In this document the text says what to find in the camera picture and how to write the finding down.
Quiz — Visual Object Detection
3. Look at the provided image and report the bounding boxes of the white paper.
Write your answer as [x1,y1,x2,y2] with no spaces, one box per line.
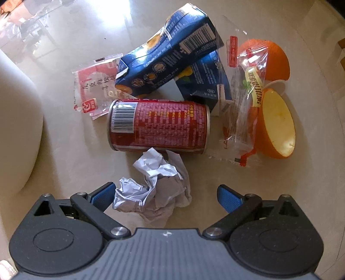
[113,148,192,228]

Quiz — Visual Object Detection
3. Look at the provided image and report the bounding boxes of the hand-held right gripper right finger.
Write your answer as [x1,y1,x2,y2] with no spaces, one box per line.
[203,184,306,239]

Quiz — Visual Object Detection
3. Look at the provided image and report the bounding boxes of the clear red snack wrapper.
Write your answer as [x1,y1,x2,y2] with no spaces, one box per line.
[207,36,268,168]

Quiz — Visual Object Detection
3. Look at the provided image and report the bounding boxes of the hollow orange peel half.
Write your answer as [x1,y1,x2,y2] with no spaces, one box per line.
[237,39,290,81]
[253,88,296,159]

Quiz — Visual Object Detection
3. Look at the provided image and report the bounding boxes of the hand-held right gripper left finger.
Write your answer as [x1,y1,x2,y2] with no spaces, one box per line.
[28,182,131,240]

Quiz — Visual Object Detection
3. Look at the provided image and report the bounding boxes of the blue snack packet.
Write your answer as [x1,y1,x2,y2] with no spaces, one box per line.
[114,3,217,99]

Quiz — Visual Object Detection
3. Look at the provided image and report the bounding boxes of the blue juice carton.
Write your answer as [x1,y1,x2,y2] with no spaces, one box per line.
[174,50,234,116]

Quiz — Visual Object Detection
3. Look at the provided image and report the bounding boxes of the white trash bin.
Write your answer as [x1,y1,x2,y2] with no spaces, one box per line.
[0,50,45,193]

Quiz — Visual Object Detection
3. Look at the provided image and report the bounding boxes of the red drink can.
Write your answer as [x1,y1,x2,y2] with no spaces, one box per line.
[106,99,211,154]

